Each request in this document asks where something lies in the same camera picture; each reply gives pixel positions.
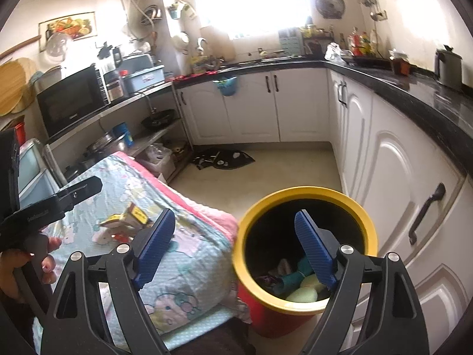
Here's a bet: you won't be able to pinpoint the grey plastic box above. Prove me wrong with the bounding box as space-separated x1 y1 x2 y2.
122 53 155 72

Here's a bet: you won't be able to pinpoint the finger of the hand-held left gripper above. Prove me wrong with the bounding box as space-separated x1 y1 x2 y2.
55 176 103 214

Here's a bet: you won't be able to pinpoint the black kitchen countertop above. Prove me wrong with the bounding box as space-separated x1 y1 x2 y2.
173 57 473 179

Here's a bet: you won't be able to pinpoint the pink blanket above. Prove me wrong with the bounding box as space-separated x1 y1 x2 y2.
114 151 242 239

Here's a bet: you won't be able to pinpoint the yellow rimmed waste bin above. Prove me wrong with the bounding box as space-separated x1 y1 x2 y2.
232 187 378 317

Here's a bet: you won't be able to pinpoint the wooden cutting board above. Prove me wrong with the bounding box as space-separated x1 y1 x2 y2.
201 25 236 64

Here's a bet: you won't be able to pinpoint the dark wall fan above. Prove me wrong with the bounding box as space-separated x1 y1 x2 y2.
315 0 346 19

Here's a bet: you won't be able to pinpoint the brown jar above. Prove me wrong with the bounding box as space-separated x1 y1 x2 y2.
388 49 411 76

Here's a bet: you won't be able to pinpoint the white wall holder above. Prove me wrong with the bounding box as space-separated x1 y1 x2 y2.
168 1 197 20

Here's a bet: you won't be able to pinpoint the blue plastic dish box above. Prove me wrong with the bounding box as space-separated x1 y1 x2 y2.
120 64 166 96

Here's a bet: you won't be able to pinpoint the person's left hand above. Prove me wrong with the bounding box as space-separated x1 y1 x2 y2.
0 237 63 301

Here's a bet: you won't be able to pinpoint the white pot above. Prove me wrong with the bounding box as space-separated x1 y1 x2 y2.
36 65 64 90

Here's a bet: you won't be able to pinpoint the coiled hose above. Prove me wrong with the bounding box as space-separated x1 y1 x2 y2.
138 4 163 23

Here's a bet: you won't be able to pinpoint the black wok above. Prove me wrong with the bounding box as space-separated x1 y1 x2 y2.
141 109 176 131

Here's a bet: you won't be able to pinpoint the round bamboo tray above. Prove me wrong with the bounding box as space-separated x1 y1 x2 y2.
0 57 42 118

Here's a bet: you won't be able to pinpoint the blender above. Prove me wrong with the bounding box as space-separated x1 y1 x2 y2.
98 42 125 101

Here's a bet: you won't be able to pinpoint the grey kettle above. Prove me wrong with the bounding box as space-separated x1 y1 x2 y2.
434 45 464 90

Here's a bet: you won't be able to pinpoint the printed cartoon blanket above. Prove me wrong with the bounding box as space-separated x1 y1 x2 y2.
31 153 241 348

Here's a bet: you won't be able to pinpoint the wooden rolling pin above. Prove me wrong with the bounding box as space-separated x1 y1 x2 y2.
0 35 42 60

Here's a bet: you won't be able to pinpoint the blue container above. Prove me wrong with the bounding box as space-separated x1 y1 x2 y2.
112 122 135 147

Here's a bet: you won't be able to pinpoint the blue hanging basket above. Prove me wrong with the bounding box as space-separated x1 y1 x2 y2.
212 75 239 98

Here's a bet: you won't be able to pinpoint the white plastic bag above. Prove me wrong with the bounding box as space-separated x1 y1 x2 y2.
324 42 350 64

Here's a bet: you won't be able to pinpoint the plastic drawer cabinet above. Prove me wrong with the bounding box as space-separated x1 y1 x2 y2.
18 138 62 208

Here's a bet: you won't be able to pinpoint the kitchen window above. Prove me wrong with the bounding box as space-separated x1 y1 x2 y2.
195 0 312 40

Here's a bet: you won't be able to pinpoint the black microwave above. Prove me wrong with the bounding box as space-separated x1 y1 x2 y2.
36 63 112 140

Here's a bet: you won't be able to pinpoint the pink tissue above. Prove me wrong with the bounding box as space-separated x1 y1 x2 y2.
275 258 297 277

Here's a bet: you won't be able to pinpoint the metal shelf rack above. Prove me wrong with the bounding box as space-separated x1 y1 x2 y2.
44 80 193 190

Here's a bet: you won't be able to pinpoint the white kitchen cabinets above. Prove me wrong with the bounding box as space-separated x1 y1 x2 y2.
174 67 473 355

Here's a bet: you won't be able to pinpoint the white colander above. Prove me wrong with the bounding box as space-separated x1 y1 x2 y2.
171 31 190 53

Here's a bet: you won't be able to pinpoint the red sauce bottle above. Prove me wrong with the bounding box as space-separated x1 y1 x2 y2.
351 27 365 56

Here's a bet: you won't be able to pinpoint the fruit wall poster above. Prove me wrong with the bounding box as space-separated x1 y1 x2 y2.
38 11 98 43

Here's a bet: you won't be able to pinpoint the person's dark trouser leg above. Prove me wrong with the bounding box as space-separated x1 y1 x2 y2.
172 323 256 355

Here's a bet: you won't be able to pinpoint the clear storage box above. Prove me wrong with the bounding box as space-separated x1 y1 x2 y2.
142 144 177 179

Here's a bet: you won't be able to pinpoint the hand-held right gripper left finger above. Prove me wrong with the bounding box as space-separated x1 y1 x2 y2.
41 208 176 355

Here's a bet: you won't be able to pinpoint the steel pot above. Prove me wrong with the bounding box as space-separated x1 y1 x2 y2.
84 129 129 156

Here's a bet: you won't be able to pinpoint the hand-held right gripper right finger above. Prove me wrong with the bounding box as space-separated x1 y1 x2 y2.
294 210 429 355

